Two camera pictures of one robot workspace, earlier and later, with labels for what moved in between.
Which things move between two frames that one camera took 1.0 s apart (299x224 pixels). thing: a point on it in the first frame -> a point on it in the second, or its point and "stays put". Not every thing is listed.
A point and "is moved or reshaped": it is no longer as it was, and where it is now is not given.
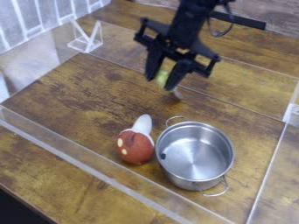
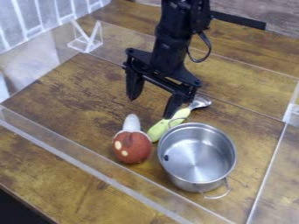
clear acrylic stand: (85, 43) stays put
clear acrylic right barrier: (275, 204) stays put
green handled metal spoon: (163, 73) is moved or reshaped
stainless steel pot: (195, 154) stays put
